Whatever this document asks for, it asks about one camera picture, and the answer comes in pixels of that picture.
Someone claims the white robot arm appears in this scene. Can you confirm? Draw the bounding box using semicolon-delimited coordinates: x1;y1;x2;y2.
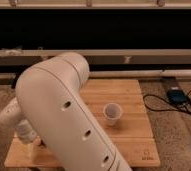
0;52;132;171

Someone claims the black cable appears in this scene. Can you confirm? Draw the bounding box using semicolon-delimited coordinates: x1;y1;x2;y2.
142;75;191;168

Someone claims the black power adapter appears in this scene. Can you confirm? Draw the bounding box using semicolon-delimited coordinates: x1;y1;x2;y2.
167;89;187;105

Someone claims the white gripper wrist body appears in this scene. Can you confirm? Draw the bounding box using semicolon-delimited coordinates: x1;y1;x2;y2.
15;120;37;144

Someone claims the white metal rail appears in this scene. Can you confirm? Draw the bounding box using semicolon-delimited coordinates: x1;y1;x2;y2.
0;49;191;66

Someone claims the clear plastic cup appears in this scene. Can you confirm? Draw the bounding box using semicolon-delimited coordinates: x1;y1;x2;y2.
103;103;123;126

